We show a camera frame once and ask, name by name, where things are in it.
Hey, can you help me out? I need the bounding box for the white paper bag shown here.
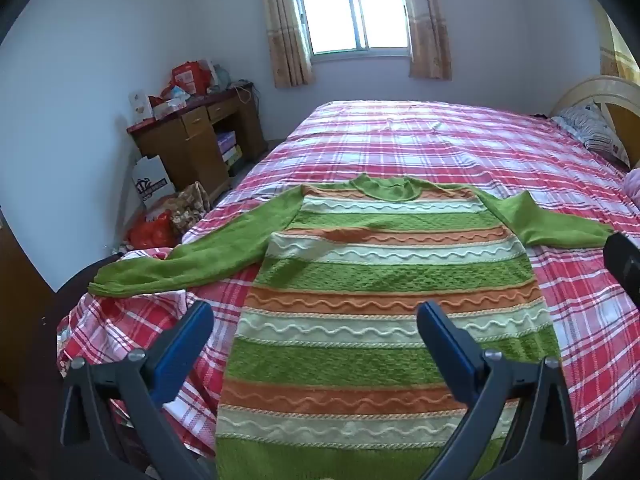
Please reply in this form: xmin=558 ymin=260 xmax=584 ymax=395
xmin=131 ymin=155 xmax=177 ymax=209

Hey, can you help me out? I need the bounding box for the green orange striped knit sweater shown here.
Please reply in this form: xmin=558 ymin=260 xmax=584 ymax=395
xmin=89 ymin=172 xmax=616 ymax=480

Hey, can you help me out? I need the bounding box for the pink cloth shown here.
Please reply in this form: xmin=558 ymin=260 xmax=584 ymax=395
xmin=621 ymin=167 xmax=640 ymax=208

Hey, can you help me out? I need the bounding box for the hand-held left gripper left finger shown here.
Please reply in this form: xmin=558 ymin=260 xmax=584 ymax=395
xmin=60 ymin=300 xmax=216 ymax=480

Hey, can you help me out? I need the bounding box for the white flat box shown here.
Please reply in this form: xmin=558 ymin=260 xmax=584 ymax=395
xmin=152 ymin=99 xmax=187 ymax=121

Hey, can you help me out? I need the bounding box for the cream wooden headboard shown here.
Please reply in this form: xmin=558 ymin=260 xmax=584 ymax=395
xmin=549 ymin=75 xmax=640 ymax=168

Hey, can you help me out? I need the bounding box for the beige patterned curtain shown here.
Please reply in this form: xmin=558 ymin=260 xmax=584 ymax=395
xmin=400 ymin=0 xmax=453 ymax=81
xmin=260 ymin=0 xmax=315 ymax=88

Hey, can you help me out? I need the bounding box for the bed with red plaid sheet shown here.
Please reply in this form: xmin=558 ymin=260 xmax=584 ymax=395
xmin=56 ymin=100 xmax=640 ymax=480

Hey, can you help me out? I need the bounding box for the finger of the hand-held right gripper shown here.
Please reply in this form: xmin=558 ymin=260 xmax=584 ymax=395
xmin=602 ymin=232 xmax=640 ymax=311

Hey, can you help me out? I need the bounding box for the brown floral bag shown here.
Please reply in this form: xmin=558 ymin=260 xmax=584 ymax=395
xmin=167 ymin=181 xmax=213 ymax=233

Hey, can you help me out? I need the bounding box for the white plastic bag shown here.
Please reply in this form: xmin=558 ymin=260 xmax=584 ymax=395
xmin=207 ymin=62 xmax=231 ymax=93

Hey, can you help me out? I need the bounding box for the grey patterned pillow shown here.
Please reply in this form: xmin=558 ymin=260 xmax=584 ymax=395
xmin=551 ymin=100 xmax=632 ymax=168

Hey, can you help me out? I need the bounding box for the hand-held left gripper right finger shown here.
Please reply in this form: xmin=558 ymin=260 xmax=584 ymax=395
xmin=416 ymin=301 xmax=580 ymax=480

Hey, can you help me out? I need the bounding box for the red plastic bag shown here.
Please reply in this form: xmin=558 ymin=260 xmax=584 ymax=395
xmin=127 ymin=211 xmax=178 ymax=250

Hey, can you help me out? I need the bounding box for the brown wooden door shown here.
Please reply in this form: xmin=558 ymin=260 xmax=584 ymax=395
xmin=0 ymin=207 xmax=53 ymax=421

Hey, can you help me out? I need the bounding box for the brown wooden desk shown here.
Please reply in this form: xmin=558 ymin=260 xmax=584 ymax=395
xmin=126 ymin=85 xmax=268 ymax=206

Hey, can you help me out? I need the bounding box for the yellow wooden panel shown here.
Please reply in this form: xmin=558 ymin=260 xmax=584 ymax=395
xmin=597 ymin=10 xmax=640 ymax=82

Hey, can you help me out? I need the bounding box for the window with metal frame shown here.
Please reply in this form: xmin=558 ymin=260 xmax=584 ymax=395
xmin=291 ymin=0 xmax=413 ymax=58

